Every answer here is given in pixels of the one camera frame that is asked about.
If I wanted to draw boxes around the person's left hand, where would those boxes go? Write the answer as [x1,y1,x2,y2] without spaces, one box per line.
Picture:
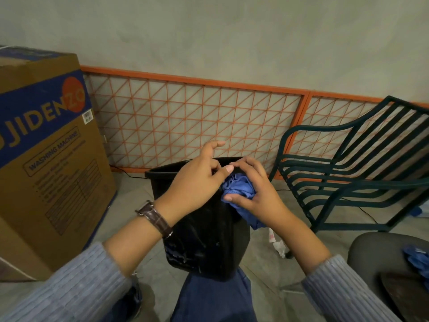
[155,141,234,229]

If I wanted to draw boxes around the dark brown board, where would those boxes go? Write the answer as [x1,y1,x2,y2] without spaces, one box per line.
[380,272,429,322]

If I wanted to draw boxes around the short orange lattice panel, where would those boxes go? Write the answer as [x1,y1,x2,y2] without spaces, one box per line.
[273,91,429,185]

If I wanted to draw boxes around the brown leather strap wristwatch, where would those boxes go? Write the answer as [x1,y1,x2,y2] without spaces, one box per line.
[135,200,174,239]

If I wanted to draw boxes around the grey round cushion seat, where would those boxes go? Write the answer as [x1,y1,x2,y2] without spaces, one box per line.
[347,232,429,322]

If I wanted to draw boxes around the blue cloth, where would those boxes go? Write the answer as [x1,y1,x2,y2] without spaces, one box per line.
[403,244,429,290]
[220,172,267,231]

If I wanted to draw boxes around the black waste bin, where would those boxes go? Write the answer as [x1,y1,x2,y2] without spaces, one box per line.
[145,157,252,282]

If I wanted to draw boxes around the small blue object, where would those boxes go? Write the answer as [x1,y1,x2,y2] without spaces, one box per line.
[410,200,429,219]

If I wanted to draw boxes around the black cable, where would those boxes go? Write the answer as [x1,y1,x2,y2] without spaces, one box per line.
[339,197,383,229]
[109,165,149,180]

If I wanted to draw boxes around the blue crumpled cloth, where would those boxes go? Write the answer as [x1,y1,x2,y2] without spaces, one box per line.
[403,244,429,290]

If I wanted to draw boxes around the long orange lattice panel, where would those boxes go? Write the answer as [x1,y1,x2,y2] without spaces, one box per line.
[80,66,310,175]

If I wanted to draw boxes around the person's right forearm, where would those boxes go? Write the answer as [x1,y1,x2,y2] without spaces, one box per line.
[266,213,401,322]

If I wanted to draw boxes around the dark green metal chair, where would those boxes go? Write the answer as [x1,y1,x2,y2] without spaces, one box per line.
[269,96,429,234]

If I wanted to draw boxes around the person's left forearm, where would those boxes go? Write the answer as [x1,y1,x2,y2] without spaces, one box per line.
[0,204,175,322]

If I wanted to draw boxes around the large printed cardboard box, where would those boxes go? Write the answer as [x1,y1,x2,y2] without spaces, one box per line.
[0,45,117,282]

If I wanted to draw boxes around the white crumpled paper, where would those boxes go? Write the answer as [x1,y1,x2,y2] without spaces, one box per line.
[267,228,289,259]

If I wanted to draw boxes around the person's right hand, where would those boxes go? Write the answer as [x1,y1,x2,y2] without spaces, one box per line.
[223,156,296,231]

